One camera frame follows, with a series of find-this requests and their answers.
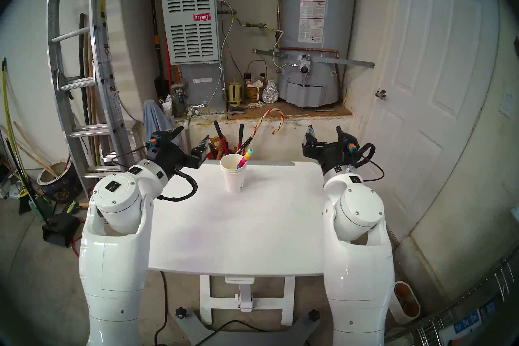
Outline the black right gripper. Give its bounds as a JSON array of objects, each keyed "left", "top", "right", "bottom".
[{"left": 302, "top": 125, "right": 346, "bottom": 175}]

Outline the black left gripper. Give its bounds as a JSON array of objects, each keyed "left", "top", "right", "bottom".
[{"left": 162, "top": 125, "right": 210, "bottom": 172}]

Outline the multicolour bead stacking marker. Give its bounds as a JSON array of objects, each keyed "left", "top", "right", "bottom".
[{"left": 236, "top": 149, "right": 254, "bottom": 169}]

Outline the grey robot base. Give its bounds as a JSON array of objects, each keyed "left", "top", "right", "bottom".
[{"left": 174, "top": 307, "right": 321, "bottom": 346}]

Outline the wooden platform board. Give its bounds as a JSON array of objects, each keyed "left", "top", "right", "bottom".
[{"left": 227, "top": 104, "right": 353, "bottom": 119}]

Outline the blue hanging towel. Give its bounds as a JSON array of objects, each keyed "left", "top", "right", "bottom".
[{"left": 142, "top": 100, "right": 179, "bottom": 147}]

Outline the white paper cup stack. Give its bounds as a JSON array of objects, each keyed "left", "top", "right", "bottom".
[{"left": 220, "top": 153, "right": 247, "bottom": 194}]

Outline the yellow jug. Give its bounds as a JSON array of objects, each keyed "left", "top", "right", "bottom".
[{"left": 227, "top": 80, "right": 242, "bottom": 107}]

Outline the red white candy cane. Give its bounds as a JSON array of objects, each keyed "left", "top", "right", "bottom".
[{"left": 243, "top": 108, "right": 286, "bottom": 151}]

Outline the aluminium foil lump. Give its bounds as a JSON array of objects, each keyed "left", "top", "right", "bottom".
[{"left": 262, "top": 80, "right": 279, "bottom": 104}]

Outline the grey water heater tank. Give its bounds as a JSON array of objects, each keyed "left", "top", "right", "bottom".
[{"left": 276, "top": 0, "right": 359, "bottom": 108}]

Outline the white folding table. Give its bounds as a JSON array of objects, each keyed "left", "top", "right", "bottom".
[{"left": 148, "top": 161, "right": 337, "bottom": 325}]

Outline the grey Bryant furnace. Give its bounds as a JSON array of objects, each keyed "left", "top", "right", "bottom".
[{"left": 157, "top": 0, "right": 225, "bottom": 115}]

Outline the wooden long tool pole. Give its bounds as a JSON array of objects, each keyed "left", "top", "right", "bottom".
[{"left": 86, "top": 41, "right": 100, "bottom": 155}]

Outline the white panel door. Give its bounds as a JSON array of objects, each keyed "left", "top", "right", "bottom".
[{"left": 351, "top": 0, "right": 501, "bottom": 242}]

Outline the flexible metal conduit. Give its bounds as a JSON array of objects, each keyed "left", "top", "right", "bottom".
[{"left": 191, "top": 0, "right": 236, "bottom": 115}]

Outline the gas pipe with yellow valve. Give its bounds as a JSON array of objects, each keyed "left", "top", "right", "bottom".
[{"left": 237, "top": 21, "right": 284, "bottom": 34}]

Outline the aluminium extension ladder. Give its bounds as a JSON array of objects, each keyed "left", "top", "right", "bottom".
[{"left": 47, "top": 0, "right": 136, "bottom": 187}]

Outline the black long tool pole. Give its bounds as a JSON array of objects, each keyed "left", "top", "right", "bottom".
[{"left": 78, "top": 13, "right": 90, "bottom": 127}]

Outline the dark ceramic pot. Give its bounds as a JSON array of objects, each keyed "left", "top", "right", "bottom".
[{"left": 36, "top": 162, "right": 79, "bottom": 204}]

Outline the black dustpan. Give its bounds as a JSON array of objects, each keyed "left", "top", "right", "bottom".
[{"left": 42, "top": 213, "right": 80, "bottom": 248}]

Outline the white two-hole planter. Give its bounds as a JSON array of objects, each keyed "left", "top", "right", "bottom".
[{"left": 384, "top": 281, "right": 421, "bottom": 325}]

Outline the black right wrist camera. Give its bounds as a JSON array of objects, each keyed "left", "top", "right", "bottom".
[{"left": 339, "top": 134, "right": 360, "bottom": 166}]

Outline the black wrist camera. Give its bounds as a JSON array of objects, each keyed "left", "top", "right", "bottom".
[
  {"left": 339, "top": 134, "right": 360, "bottom": 166},
  {"left": 145, "top": 131, "right": 173, "bottom": 159}
]

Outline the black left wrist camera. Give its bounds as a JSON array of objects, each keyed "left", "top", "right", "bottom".
[{"left": 145, "top": 131, "right": 173, "bottom": 159}]

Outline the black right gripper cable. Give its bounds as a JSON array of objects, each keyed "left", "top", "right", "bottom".
[{"left": 349, "top": 142, "right": 385, "bottom": 181}]

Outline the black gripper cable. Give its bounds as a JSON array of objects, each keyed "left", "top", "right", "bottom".
[
  {"left": 156, "top": 169, "right": 198, "bottom": 202},
  {"left": 349, "top": 142, "right": 385, "bottom": 181}
]

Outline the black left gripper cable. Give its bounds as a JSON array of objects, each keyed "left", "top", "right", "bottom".
[{"left": 156, "top": 169, "right": 198, "bottom": 202}]

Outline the black handled shovel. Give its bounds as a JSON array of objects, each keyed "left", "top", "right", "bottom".
[{"left": 148, "top": 0, "right": 169, "bottom": 100}]

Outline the grey metal strap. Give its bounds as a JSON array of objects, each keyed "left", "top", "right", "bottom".
[{"left": 251, "top": 48, "right": 375, "bottom": 68}]

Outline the wicker basket with handle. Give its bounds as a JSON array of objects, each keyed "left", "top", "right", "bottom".
[{"left": 244, "top": 60, "right": 266, "bottom": 104}]

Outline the black floor power cable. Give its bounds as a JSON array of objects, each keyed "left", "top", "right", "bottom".
[{"left": 154, "top": 272, "right": 169, "bottom": 346}]

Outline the yellow handled broom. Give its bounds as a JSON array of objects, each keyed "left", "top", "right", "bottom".
[{"left": 1, "top": 59, "right": 33, "bottom": 214}]

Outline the metal wire rack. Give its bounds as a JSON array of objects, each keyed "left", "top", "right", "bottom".
[{"left": 385, "top": 252, "right": 519, "bottom": 346}]

